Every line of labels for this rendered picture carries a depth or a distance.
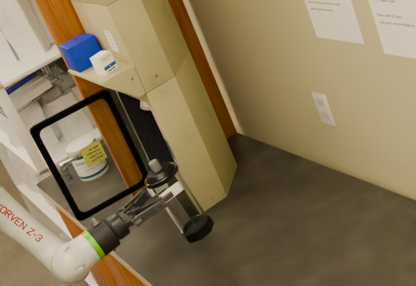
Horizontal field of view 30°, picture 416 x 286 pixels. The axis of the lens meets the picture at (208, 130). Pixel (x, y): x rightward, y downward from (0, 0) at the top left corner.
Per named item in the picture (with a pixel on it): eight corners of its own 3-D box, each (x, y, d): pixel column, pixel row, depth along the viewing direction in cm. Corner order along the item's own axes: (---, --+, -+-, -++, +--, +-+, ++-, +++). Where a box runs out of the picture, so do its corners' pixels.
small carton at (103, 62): (108, 67, 243) (100, 50, 241) (117, 67, 240) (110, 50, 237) (97, 75, 240) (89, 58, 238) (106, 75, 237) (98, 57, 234)
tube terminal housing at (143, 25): (213, 154, 294) (132, -32, 263) (259, 175, 266) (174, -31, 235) (160, 189, 285) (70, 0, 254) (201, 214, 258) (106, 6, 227)
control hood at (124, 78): (107, 79, 266) (95, 54, 262) (146, 93, 239) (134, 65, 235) (79, 95, 262) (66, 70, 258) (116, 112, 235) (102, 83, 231)
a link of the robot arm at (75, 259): (66, 289, 205) (41, 257, 206) (67, 292, 217) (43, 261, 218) (108, 256, 209) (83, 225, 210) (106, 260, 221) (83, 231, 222)
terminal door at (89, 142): (152, 181, 281) (107, 87, 265) (78, 223, 274) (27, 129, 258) (151, 181, 282) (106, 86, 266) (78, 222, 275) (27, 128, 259)
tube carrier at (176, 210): (203, 213, 235) (167, 158, 227) (218, 221, 225) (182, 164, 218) (176, 236, 232) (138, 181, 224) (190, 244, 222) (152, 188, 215)
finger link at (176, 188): (158, 195, 217) (159, 195, 216) (177, 181, 219) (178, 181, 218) (163, 203, 218) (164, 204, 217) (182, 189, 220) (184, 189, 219)
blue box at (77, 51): (95, 55, 261) (83, 31, 258) (105, 59, 253) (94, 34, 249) (69, 69, 258) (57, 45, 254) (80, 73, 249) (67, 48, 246)
